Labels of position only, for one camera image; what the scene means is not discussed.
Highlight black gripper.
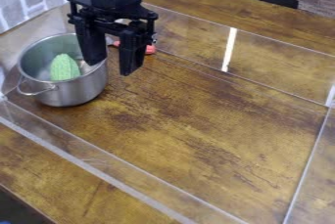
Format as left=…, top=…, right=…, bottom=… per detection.
left=67, top=0, right=158, bottom=76

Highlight silver metal pot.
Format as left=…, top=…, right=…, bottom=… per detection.
left=17, top=33, right=107, bottom=107

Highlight green knitted vegetable toy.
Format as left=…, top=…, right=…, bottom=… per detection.
left=49, top=54, right=81, bottom=81

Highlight clear acrylic barrier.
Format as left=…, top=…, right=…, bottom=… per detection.
left=0, top=6, right=335, bottom=224

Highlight orange spoon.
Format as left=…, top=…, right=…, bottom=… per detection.
left=111, top=40, right=155, bottom=55

